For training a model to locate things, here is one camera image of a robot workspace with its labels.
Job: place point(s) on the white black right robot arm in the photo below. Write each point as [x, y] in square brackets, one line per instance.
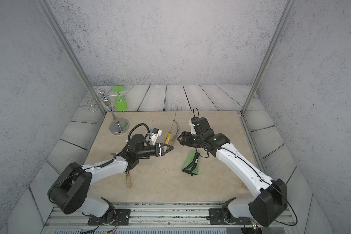
[269, 196]

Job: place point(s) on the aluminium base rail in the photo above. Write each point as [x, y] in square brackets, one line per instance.
[182, 218]

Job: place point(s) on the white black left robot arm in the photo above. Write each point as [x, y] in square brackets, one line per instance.
[70, 190]

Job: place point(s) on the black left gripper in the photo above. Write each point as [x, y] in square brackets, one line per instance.
[158, 149]

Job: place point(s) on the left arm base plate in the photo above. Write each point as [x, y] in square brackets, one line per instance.
[120, 217]

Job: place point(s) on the aluminium frame post left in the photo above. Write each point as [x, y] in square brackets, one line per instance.
[53, 23]

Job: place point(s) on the aluminium frame post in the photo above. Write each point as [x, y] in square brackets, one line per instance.
[53, 23]
[269, 53]

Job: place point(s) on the chrome glass rack stand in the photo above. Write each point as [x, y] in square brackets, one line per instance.
[119, 125]

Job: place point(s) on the aluminium frame post right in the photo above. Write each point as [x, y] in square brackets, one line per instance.
[269, 53]

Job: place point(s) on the sickle with wooden handle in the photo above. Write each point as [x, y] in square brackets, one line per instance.
[174, 136]

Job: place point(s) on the green fluffy rag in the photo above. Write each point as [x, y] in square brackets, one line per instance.
[191, 164]

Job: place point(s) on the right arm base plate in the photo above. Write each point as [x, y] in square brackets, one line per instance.
[220, 216]

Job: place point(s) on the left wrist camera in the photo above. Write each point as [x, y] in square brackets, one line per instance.
[154, 134]

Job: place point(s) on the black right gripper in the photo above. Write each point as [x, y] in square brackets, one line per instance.
[187, 136]

